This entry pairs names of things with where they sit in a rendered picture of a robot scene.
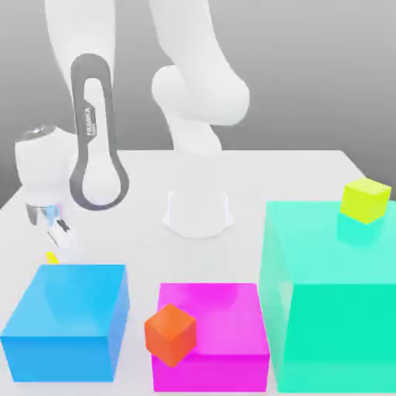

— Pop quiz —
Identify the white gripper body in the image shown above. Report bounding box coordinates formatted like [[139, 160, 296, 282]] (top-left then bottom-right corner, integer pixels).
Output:
[[46, 220, 84, 265]]

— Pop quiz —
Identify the small orange cube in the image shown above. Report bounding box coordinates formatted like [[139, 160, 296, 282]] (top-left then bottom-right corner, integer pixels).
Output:
[[143, 302, 198, 368]]

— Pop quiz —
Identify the small lime cube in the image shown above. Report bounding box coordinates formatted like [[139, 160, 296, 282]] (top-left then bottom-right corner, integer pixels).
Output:
[[340, 176, 392, 225]]

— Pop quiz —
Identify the large blue box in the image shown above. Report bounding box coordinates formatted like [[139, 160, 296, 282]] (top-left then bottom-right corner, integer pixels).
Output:
[[0, 263, 131, 384]]

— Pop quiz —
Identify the large magenta box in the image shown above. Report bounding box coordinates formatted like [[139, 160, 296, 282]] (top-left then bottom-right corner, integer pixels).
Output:
[[150, 282, 271, 393]]

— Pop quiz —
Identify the large teal box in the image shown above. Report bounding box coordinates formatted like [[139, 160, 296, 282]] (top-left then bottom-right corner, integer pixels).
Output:
[[258, 200, 396, 394]]

